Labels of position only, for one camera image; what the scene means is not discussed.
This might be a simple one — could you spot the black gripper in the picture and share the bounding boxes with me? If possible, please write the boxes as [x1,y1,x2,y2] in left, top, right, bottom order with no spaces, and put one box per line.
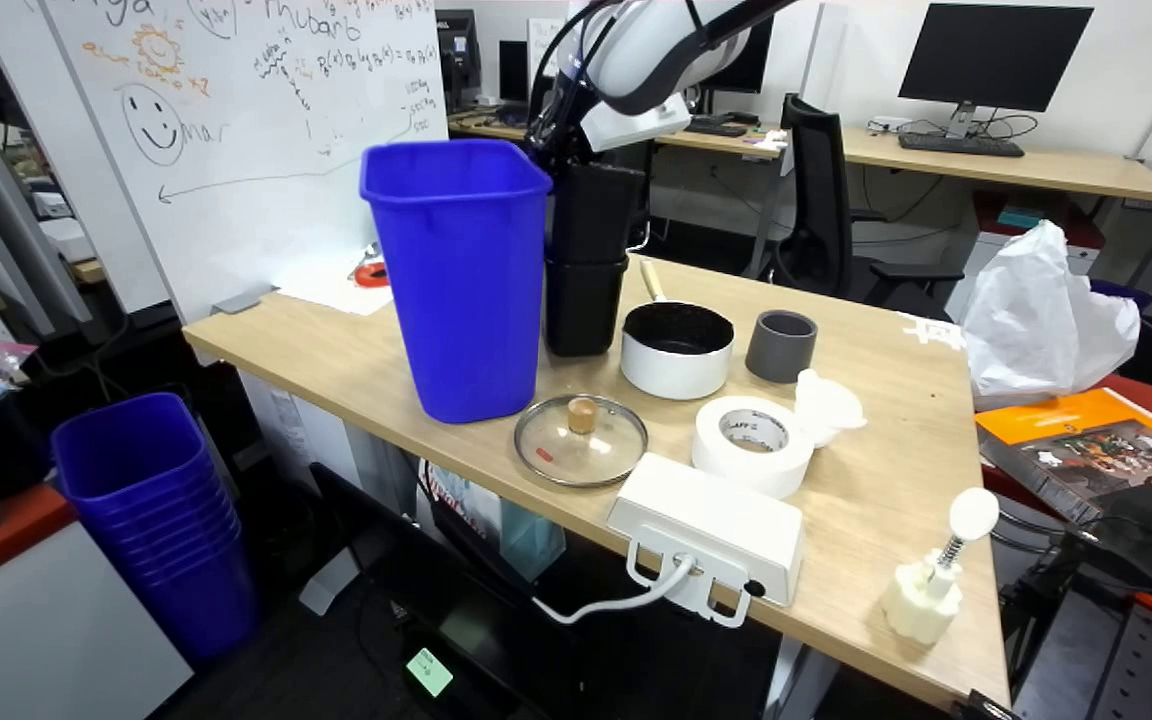
[525,73,604,180]

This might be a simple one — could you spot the stack of blue bins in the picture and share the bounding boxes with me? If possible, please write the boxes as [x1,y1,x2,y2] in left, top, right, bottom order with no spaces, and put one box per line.
[49,390,263,668]

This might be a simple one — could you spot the blue paper recycling bin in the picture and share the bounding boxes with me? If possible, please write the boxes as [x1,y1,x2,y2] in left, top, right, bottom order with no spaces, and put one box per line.
[356,138,555,429]

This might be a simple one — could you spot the black office chair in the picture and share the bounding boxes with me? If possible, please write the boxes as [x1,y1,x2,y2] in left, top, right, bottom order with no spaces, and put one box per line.
[776,92,967,303]

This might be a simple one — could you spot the grey cup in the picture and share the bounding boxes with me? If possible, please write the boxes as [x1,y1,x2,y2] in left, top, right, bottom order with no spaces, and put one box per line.
[743,310,822,390]

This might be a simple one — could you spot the glass lid with wooden knob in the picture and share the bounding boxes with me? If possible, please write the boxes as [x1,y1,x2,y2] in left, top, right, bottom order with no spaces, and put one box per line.
[506,390,654,494]

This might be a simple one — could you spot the large whiteboard with drawings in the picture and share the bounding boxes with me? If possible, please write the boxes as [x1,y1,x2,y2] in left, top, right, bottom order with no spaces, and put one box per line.
[0,0,454,325]

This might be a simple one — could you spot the white tape roll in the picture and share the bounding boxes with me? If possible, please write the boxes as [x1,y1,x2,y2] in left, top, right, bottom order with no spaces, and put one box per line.
[688,391,818,505]

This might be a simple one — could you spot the whiteboard eraser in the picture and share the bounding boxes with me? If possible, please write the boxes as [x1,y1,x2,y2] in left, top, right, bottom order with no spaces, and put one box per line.
[205,280,279,322]

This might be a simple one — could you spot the black keyboard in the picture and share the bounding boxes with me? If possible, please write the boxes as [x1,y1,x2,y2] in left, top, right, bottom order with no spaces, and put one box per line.
[895,126,1029,163]

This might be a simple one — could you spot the white plastic bag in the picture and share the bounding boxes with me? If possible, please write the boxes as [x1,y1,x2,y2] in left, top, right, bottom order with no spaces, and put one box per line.
[945,217,1149,411]

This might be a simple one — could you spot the wooden office desk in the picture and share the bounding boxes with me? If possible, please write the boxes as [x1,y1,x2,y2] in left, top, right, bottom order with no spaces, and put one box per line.
[448,114,1152,212]

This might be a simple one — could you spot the green label on floor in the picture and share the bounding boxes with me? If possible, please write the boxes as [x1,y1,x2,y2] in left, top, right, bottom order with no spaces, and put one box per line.
[401,643,458,701]

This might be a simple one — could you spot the orange book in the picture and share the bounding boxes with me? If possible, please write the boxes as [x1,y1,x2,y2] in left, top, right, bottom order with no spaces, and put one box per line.
[972,386,1152,533]

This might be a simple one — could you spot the white cabinet with red top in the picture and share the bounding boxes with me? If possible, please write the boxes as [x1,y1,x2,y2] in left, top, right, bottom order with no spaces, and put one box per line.
[0,477,195,720]

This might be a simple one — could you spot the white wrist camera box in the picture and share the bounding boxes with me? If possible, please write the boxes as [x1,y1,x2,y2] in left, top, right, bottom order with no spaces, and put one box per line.
[575,87,697,156]

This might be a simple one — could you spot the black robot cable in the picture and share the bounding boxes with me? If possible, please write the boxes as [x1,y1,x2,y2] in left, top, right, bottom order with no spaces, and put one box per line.
[525,0,629,126]

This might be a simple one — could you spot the white pot with wooden handle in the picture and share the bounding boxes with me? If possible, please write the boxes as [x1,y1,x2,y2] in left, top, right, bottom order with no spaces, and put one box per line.
[615,257,739,404]

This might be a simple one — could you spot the white box with handles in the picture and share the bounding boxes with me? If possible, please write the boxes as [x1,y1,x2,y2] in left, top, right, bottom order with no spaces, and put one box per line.
[601,451,806,633]

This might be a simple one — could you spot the white cable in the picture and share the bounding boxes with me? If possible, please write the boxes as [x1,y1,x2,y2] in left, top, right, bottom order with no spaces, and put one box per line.
[528,548,700,633]

